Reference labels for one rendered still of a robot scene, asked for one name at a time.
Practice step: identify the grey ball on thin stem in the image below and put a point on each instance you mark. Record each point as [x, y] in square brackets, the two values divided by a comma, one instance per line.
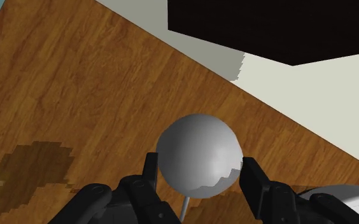
[198, 149]

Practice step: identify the white rounded object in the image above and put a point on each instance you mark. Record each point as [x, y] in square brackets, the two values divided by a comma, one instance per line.
[353, 194]

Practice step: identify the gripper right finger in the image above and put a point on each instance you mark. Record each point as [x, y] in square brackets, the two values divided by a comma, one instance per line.
[261, 189]

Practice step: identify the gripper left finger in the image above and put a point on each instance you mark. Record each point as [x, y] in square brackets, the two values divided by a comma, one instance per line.
[136, 192]

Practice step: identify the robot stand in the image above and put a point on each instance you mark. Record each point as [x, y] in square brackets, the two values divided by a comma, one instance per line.
[260, 24]

